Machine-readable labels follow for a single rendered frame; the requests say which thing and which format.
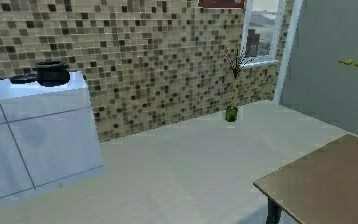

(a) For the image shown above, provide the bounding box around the house plant in green pot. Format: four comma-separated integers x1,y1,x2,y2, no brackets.
222,46,255,123

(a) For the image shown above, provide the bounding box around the white framed window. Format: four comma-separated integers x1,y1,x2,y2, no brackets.
240,0,287,70

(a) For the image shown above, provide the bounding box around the red framed picture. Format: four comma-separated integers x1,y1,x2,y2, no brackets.
197,0,246,10

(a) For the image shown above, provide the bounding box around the white kitchen cabinet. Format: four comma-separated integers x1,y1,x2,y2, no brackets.
0,70,105,211

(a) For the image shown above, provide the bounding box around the black pot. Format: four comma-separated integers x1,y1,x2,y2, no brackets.
32,60,71,88

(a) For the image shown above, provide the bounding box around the grey room door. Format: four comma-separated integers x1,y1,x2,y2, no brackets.
279,0,358,141

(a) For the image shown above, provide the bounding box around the brown table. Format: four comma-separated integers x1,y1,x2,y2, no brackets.
252,133,358,224

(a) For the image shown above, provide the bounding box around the black frying pan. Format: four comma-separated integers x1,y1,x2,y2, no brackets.
9,74,39,85

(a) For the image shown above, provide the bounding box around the yellow door handle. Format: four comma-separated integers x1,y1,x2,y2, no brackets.
338,58,358,68

